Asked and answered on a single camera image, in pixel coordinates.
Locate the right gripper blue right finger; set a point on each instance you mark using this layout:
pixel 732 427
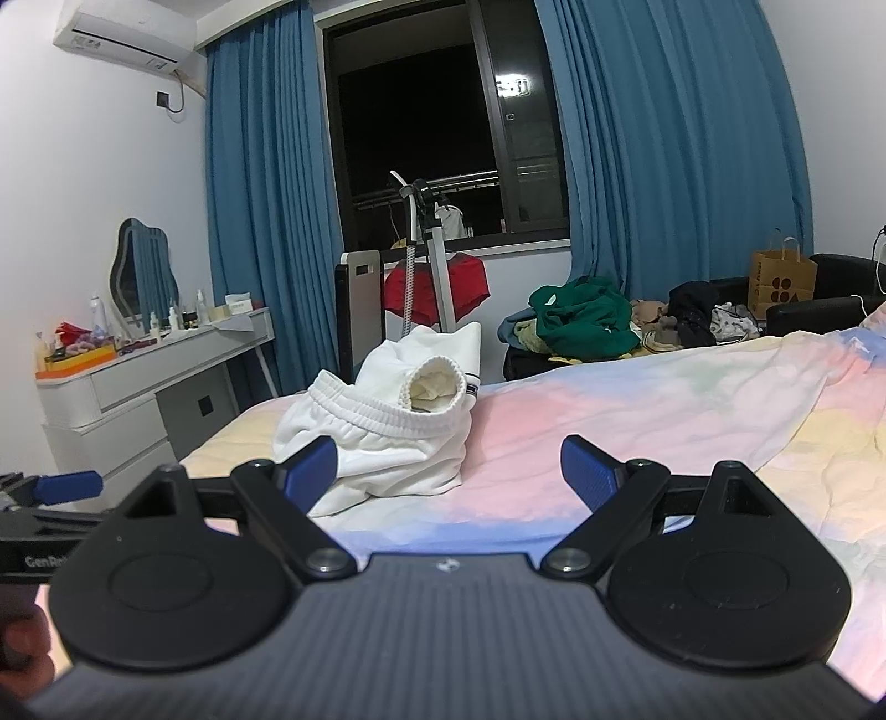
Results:
pixel 621 498

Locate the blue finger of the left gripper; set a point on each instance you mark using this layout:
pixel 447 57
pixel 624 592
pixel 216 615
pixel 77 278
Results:
pixel 64 488

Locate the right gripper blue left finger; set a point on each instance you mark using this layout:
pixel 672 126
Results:
pixel 277 500

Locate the white sweatpants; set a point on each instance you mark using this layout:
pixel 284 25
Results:
pixel 401 428

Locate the pile of dark clothes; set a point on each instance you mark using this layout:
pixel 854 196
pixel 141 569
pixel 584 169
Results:
pixel 691 305

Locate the person's left hand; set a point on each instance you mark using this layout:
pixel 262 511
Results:
pixel 30 638

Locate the white dressing table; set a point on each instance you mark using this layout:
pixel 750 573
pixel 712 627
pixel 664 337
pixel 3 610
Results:
pixel 152 407

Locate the orange tray of items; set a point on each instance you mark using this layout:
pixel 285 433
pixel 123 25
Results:
pixel 69 350

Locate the green sweatshirt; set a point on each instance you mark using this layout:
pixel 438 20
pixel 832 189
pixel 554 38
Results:
pixel 588 319

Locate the pastel tie-dye bed sheet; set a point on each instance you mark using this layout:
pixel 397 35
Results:
pixel 806 412

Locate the white tower heater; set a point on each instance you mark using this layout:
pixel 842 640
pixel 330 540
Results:
pixel 359 280

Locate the red garment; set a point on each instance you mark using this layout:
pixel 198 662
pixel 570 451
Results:
pixel 469 288

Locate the left blue curtain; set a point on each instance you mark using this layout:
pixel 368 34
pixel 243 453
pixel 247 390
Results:
pixel 273 220

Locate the blue curtain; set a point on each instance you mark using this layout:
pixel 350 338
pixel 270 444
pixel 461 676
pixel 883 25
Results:
pixel 683 150
pixel 273 220

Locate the brown paper bag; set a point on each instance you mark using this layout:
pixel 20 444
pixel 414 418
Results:
pixel 780 276

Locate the black sofa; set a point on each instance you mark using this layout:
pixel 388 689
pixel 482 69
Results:
pixel 848 288

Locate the garment steamer stand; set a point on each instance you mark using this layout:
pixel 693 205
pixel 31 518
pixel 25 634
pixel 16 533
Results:
pixel 425 229

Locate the right blue curtain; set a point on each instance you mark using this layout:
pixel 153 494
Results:
pixel 683 150

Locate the dark window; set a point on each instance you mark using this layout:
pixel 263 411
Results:
pixel 458 95

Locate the white air conditioner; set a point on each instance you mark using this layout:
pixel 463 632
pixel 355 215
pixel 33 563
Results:
pixel 141 35

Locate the wavy frame mirror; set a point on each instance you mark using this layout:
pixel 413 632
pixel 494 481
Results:
pixel 142 282

